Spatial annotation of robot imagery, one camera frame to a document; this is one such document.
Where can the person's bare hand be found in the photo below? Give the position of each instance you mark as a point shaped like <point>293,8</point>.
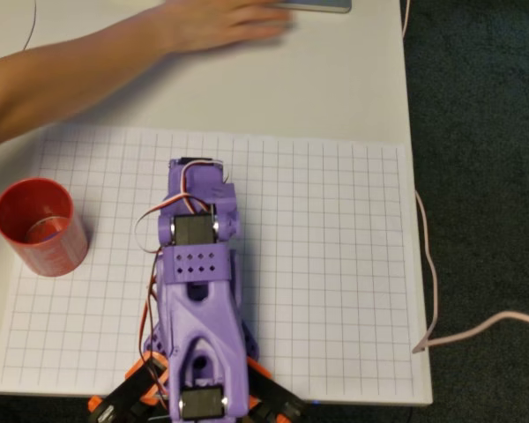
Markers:
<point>220,24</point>

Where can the white grid paper sheet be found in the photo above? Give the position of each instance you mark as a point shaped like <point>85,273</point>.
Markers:
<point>335,286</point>

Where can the person's bare forearm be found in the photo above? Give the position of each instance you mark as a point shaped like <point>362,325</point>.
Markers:
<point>61,79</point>

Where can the orange black table clamp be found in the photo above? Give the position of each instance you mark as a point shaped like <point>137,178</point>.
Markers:
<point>128,392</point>
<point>275,392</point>

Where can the red plastic cup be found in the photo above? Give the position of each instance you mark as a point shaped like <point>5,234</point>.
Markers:
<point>55,257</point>

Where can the silver laptop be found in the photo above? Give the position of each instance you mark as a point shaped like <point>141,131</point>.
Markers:
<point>317,5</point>

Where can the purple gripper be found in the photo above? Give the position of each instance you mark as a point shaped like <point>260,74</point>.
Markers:
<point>197,162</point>

